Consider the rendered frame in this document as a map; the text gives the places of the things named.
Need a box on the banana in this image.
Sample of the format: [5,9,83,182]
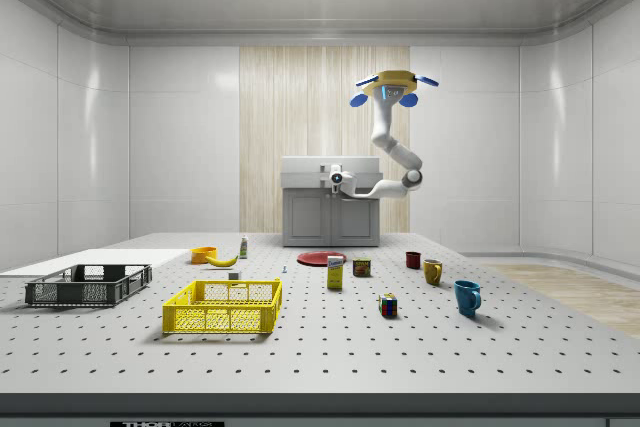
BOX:
[204,253,240,269]

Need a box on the dark grey basket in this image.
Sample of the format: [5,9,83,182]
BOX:
[24,263,154,309]

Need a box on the yellow mug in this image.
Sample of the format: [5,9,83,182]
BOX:
[422,258,445,287]

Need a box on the white drawer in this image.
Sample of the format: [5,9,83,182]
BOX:
[280,156,380,175]

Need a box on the red plate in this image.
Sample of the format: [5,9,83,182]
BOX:
[296,250,348,269]

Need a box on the white board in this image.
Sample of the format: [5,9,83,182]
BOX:
[0,248,184,279]

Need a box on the white and yellow box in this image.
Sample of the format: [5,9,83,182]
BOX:
[326,254,347,292]

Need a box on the blue mug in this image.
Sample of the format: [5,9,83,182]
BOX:
[453,279,483,319]

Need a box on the white cabinet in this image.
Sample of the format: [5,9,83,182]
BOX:
[280,156,384,249]

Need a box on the drone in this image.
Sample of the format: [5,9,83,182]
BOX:
[347,70,443,110]

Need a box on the puzzle cube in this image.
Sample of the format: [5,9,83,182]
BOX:
[377,292,400,319]

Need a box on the yellow basket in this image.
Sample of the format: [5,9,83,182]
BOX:
[161,279,284,336]

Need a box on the yellow bowl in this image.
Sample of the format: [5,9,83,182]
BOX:
[190,245,219,266]

